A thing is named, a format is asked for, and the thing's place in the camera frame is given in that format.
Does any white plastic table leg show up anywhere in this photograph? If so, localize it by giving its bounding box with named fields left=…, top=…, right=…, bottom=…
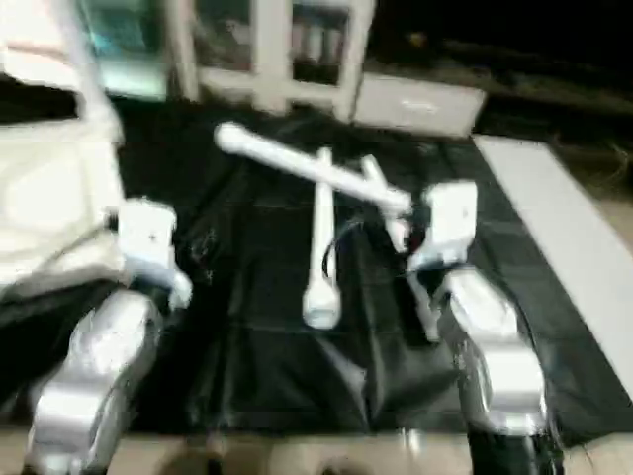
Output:
left=214, top=123, right=413, bottom=216
left=360, top=155, right=438, bottom=344
left=57, top=0, right=126, bottom=147
left=301, top=147, right=343, bottom=330

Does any white plastic table top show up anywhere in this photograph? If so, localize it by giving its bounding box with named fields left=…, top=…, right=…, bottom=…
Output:
left=0, top=127, right=128, bottom=300

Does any white drawer unit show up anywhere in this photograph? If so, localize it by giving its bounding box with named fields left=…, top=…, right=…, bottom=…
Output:
left=350, top=73, right=489, bottom=139

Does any black table mat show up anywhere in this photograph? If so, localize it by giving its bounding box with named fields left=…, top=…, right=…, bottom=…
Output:
left=0, top=94, right=633, bottom=441

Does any white glass door cabinet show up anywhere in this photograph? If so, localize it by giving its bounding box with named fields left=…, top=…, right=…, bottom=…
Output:
left=161, top=0, right=378, bottom=122

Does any teal plastic stool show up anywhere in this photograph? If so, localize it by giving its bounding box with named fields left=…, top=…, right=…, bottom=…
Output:
left=83, top=0, right=169, bottom=100

